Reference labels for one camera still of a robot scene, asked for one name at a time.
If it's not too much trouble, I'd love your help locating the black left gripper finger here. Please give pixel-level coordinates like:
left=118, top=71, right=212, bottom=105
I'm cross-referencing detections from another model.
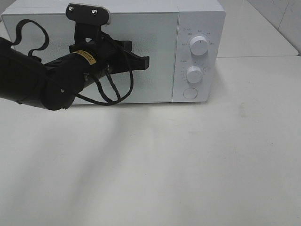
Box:
left=108, top=51, right=150, bottom=73

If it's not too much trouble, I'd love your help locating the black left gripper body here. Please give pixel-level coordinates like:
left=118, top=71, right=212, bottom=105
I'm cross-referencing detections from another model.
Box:
left=45, top=34, right=132, bottom=89

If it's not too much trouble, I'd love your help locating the white microwave door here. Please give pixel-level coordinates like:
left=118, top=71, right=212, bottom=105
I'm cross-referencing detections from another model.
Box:
left=0, top=13, right=178, bottom=103

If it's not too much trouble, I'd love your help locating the round white door button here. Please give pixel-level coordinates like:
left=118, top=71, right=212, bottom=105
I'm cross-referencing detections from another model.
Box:
left=183, top=88, right=198, bottom=99

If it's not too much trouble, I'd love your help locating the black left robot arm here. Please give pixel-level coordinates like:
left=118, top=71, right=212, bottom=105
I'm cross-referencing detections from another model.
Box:
left=0, top=33, right=150, bottom=111

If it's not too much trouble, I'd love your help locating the white microwave oven body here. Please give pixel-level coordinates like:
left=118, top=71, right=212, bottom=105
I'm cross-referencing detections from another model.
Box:
left=1, top=0, right=226, bottom=102

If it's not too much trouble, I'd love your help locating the upper white power knob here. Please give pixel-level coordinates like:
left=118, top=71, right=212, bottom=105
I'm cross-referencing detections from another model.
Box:
left=189, top=34, right=209, bottom=56

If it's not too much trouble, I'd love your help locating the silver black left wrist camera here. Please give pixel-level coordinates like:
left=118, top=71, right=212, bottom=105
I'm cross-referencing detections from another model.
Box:
left=66, top=3, right=111, bottom=46

